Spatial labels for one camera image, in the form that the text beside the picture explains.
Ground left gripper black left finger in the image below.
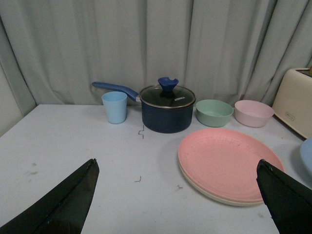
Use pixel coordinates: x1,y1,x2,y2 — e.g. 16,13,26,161
0,159,99,234

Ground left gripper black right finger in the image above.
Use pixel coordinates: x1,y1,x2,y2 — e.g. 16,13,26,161
256,159,312,234

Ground blue plate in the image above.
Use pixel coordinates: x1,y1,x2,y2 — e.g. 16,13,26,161
300,137,312,175

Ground pink plate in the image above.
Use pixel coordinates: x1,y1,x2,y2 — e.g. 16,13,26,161
178,128,285,202

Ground cream plate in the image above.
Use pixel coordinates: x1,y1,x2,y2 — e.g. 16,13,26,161
178,163,264,207

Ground pink bowl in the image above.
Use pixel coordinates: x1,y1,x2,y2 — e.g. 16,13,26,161
234,100,274,128

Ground cream toaster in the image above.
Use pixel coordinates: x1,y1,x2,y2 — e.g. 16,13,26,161
273,68,312,138

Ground green bowl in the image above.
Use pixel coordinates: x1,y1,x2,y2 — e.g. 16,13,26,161
196,99,234,127

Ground light blue cup left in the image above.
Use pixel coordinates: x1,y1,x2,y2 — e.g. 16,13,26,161
101,91,127,124

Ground dark blue saucepan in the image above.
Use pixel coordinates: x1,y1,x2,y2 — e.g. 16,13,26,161
92,81,194,134

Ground glass pot lid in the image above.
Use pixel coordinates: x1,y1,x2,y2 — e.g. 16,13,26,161
139,77,196,109

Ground grey curtain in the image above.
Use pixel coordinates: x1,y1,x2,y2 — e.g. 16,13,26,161
0,0,312,133

